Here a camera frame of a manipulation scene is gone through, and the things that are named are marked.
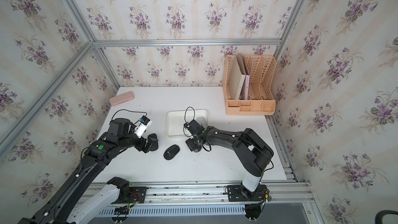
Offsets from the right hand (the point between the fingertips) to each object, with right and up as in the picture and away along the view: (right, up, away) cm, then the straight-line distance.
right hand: (193, 142), depth 90 cm
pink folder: (+32, +30, +6) cm, 45 cm away
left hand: (-20, +8, -15) cm, 26 cm away
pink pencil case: (-54, +27, +21) cm, 64 cm away
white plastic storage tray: (-12, +12, +11) cm, 21 cm away
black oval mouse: (+2, -1, -7) cm, 8 cm away
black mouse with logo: (-12, -4, -5) cm, 14 cm away
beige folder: (+26, +38, -1) cm, 46 cm away
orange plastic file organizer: (+48, +47, +18) cm, 70 cm away
